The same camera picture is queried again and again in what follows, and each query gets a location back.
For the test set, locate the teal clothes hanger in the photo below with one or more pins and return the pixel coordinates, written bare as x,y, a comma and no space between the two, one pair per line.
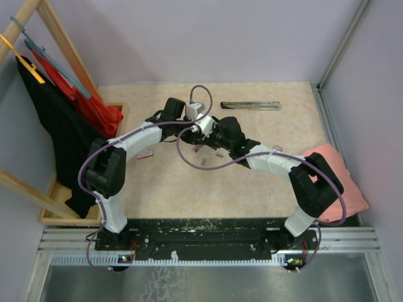
47,59

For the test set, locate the red hanging garment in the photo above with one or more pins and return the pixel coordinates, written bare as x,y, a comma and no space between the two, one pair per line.
103,118

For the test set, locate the black hanging garment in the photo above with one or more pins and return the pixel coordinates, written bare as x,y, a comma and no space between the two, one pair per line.
72,137

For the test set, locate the aluminium rail frame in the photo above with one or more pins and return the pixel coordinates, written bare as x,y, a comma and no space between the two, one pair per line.
64,245

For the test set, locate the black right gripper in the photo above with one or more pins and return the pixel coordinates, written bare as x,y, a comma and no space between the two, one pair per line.
210,141

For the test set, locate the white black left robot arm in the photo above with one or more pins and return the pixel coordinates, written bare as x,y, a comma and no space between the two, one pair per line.
106,171

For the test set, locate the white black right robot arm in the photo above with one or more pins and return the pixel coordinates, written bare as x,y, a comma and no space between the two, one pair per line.
314,183

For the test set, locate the pink folded cloth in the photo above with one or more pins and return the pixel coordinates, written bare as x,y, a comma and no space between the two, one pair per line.
353,197

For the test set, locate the wooden clothes rack frame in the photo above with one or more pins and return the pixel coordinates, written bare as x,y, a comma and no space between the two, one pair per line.
54,201

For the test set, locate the yellow clothes hanger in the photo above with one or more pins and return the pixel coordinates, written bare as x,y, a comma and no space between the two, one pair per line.
31,68

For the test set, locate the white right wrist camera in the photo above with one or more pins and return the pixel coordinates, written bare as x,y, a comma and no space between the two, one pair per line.
204,126

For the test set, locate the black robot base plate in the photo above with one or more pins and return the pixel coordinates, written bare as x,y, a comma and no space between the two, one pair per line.
206,239

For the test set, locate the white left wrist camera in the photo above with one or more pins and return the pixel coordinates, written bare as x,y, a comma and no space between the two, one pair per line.
194,110

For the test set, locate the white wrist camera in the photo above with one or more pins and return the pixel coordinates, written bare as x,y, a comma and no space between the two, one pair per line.
204,126
194,110

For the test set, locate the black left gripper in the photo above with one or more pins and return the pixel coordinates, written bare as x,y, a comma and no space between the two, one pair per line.
193,138

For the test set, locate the large black chrome stapler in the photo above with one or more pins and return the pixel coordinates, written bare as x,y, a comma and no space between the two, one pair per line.
270,106

